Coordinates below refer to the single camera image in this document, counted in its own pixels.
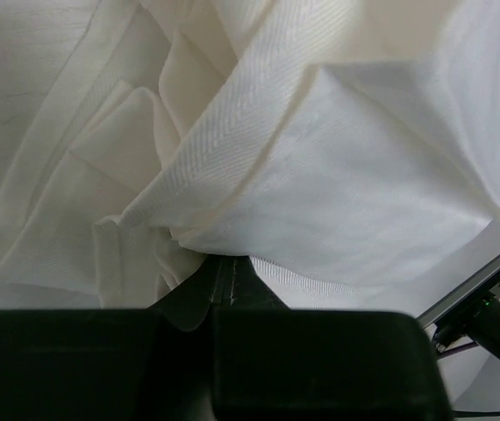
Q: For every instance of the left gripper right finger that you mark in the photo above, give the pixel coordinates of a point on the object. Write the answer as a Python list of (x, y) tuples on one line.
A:
[(274, 363)]

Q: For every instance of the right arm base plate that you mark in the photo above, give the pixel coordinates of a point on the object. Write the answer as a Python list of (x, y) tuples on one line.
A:
[(451, 326)]

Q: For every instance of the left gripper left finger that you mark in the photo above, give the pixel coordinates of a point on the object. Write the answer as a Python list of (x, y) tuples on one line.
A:
[(152, 364)]

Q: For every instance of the white skirt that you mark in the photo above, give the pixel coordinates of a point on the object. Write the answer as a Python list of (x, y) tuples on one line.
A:
[(349, 149)]

